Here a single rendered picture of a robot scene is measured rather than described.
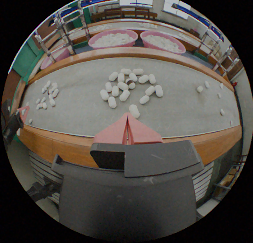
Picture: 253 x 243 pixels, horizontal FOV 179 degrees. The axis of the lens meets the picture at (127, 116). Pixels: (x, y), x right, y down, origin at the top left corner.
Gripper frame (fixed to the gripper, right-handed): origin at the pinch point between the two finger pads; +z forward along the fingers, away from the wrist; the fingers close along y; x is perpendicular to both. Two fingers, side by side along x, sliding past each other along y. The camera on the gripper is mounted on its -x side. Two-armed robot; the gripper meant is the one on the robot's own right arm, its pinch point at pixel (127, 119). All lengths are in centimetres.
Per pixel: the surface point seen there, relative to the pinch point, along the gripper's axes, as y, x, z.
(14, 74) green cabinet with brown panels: 84, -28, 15
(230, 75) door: -430, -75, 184
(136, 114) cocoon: -2.1, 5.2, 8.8
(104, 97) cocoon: 6.2, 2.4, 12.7
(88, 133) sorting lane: 11.0, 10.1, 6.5
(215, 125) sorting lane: -37.0, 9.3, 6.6
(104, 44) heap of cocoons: 11.7, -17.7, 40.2
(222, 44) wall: -426, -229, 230
